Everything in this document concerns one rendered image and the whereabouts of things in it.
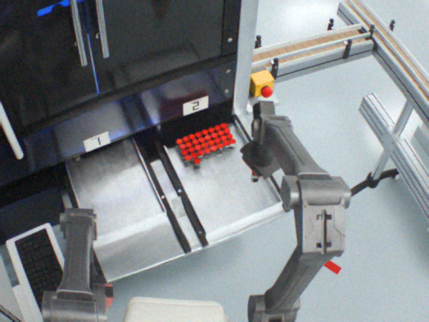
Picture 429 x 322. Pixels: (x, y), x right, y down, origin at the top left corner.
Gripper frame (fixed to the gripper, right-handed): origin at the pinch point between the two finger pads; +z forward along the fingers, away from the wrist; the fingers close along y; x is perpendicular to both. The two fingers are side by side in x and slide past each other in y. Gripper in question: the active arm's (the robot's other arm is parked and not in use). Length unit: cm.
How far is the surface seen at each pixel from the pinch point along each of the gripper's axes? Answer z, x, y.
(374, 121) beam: 70, -91, 2
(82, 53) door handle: -31, 25, 41
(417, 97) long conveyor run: 26, -86, -10
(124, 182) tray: 27.7, 25.6, 30.0
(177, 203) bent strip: 21.9, 17.5, 12.1
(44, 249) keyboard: 32, 63, 29
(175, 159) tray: 28.4, 7.1, 26.6
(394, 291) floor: 109, -58, -72
